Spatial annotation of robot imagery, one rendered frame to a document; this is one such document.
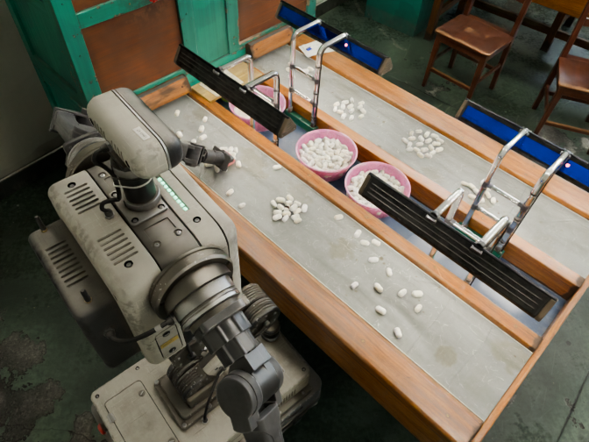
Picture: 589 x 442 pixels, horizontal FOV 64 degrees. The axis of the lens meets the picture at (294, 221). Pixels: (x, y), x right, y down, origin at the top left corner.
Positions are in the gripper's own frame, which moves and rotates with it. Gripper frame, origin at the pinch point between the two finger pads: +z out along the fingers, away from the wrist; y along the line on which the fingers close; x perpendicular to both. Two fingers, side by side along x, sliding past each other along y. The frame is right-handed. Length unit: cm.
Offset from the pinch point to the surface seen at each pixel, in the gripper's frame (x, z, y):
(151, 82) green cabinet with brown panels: -8, -9, 53
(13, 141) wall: 68, -8, 133
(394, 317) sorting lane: 7, -5, -91
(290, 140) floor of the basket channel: -16.0, 30.7, -0.7
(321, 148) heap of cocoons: -21.5, 26.6, -18.8
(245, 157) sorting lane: -3.0, 6.2, -0.4
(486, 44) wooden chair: -122, 185, -5
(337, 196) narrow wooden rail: -11.5, 12.1, -43.1
